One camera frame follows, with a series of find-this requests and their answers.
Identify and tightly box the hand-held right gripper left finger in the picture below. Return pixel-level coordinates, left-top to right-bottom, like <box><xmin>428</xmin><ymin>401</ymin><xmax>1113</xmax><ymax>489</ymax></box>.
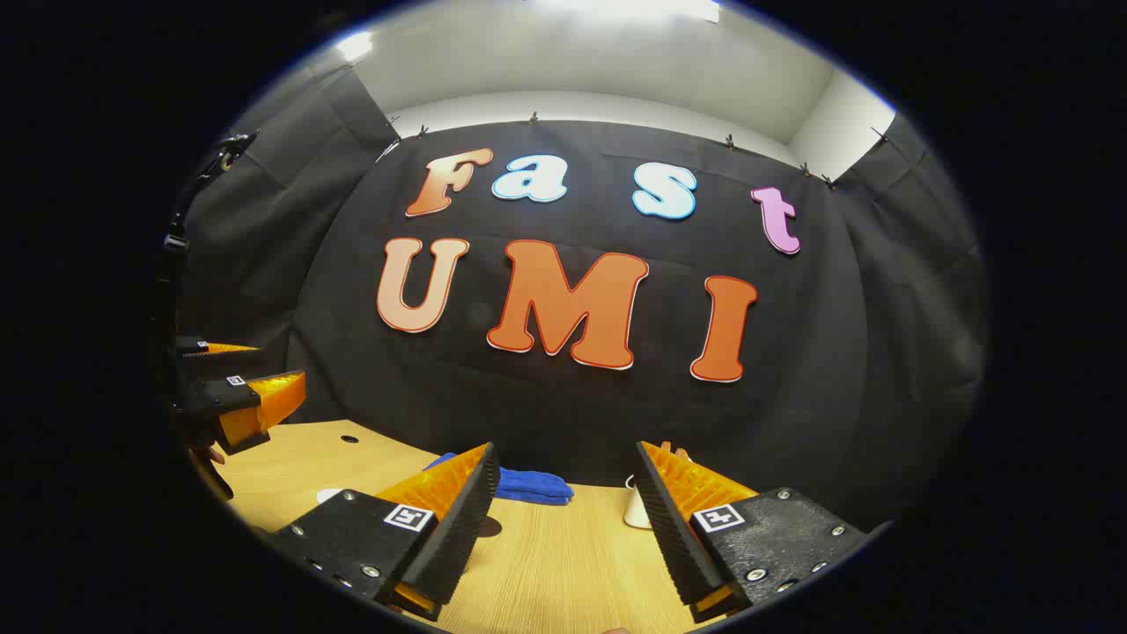
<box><xmin>251</xmin><ymin>442</ymin><xmax>501</xmax><ymax>622</ymax></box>

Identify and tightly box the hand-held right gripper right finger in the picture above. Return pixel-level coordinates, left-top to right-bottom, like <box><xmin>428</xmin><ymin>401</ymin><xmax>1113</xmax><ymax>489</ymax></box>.
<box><xmin>636</xmin><ymin>440</ymin><xmax>895</xmax><ymax>624</ymax></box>

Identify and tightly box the white toaster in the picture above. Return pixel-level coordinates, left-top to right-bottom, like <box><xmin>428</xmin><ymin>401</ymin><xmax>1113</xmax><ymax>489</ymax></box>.
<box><xmin>623</xmin><ymin>475</ymin><xmax>654</xmax><ymax>530</ymax></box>

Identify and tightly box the blue folded towel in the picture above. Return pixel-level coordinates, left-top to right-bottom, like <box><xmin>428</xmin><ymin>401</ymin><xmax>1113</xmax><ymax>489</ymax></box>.
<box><xmin>423</xmin><ymin>453</ymin><xmax>575</xmax><ymax>506</ymax></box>

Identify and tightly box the black backdrop cloth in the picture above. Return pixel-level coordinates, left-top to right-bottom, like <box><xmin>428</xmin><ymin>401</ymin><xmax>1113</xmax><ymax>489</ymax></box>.
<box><xmin>176</xmin><ymin>66</ymin><xmax>991</xmax><ymax>529</ymax></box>

